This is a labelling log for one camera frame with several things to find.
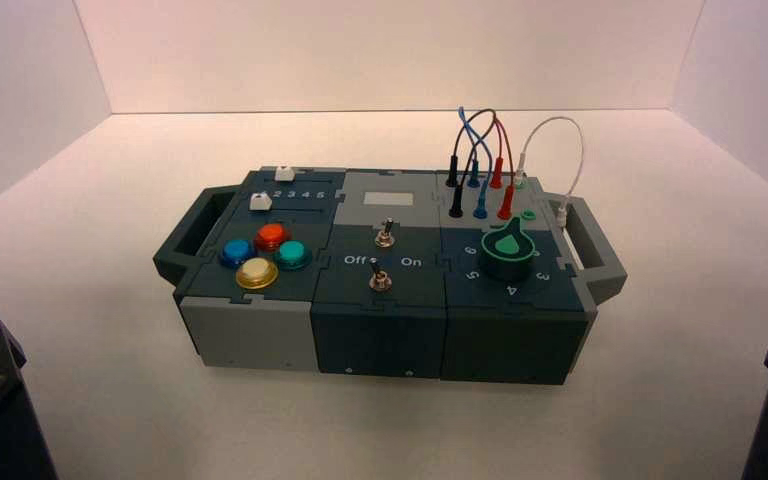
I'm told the green push button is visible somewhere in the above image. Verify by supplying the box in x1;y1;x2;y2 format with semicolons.
273;240;314;272

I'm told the white banana plug cable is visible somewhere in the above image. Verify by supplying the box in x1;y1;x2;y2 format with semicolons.
513;116;586;229

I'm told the dark teal and grey task box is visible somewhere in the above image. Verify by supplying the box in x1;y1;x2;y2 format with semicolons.
152;165;629;387

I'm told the black banana plug cable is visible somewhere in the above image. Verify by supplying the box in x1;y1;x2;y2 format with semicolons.
444;108;498;219

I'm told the blue banana plug cable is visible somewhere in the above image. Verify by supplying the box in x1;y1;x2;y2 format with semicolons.
458;107;495;221

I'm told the red banana plug cable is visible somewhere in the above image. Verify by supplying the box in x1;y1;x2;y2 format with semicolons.
488;119;517;222

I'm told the yellow push button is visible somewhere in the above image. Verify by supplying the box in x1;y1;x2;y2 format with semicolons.
235;257;280;291

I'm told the blue push button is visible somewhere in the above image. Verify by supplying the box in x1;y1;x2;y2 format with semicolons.
218;239;257;270

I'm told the green and black rotary knob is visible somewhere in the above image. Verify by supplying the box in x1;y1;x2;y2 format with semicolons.
478;217;537;284

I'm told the red push button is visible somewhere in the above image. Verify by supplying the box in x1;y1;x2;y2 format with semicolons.
253;223;292;253

